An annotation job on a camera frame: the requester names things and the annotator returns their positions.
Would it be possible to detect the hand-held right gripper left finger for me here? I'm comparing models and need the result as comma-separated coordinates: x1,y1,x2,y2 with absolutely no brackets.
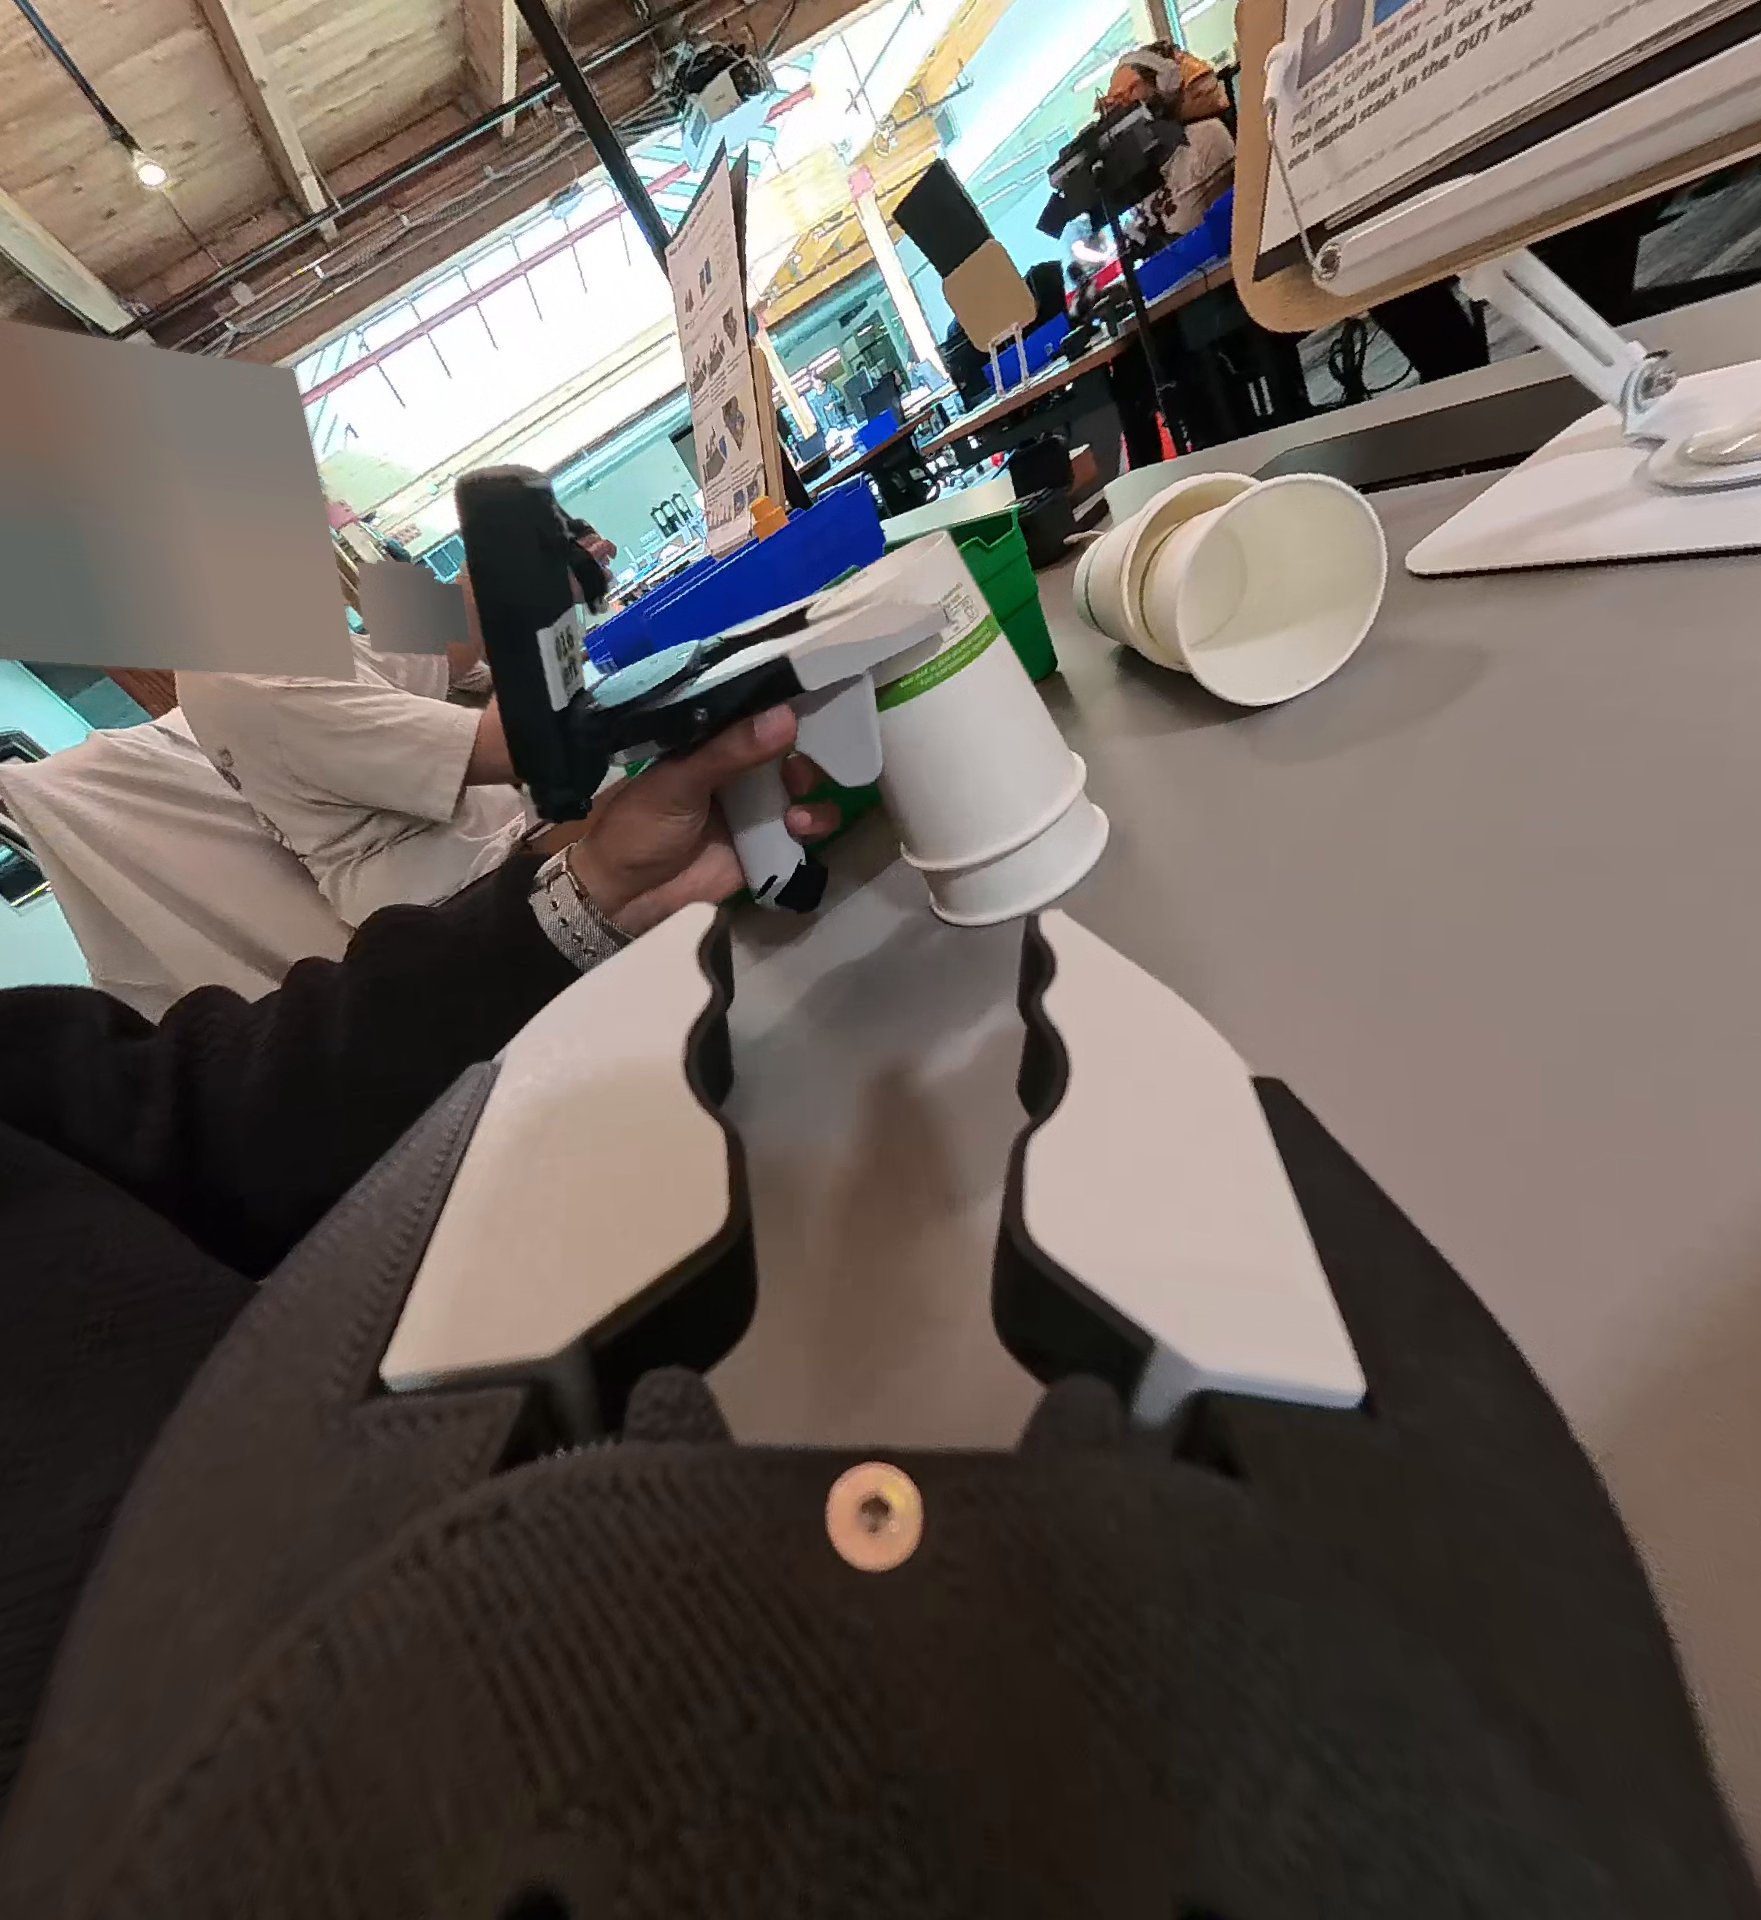
381,903,757,1449

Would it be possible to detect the printed instruction sheet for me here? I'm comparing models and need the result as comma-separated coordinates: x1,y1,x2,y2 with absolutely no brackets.
1256,0,1723,264

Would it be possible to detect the person's dark clothed body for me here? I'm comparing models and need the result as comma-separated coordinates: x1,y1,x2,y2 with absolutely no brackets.
0,1082,416,1920

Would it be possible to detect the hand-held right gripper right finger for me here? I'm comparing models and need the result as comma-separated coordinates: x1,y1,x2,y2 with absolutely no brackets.
993,909,1371,1433

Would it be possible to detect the grey wristwatch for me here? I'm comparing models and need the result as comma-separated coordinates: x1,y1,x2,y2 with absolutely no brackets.
527,843,637,973

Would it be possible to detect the wooden top desk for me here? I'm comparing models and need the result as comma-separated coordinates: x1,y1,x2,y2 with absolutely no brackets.
910,270,1242,470

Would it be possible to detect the person's left hand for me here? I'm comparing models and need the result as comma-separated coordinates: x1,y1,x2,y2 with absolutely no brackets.
571,707,846,939

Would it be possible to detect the black desktop device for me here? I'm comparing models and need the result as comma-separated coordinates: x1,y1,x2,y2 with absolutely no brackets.
1007,442,1079,565

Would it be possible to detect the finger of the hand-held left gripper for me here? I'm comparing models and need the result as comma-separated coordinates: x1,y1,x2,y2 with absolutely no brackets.
696,577,900,662
781,598,978,700

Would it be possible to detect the wooden document stand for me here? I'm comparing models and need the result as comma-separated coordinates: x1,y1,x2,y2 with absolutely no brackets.
664,142,809,560
894,157,1042,395
1230,0,1761,581

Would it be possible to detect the blue plastic bin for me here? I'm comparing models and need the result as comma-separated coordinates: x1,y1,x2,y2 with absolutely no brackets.
581,479,891,677

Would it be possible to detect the green plastic bin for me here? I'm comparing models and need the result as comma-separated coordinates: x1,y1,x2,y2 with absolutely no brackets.
722,504,1063,909

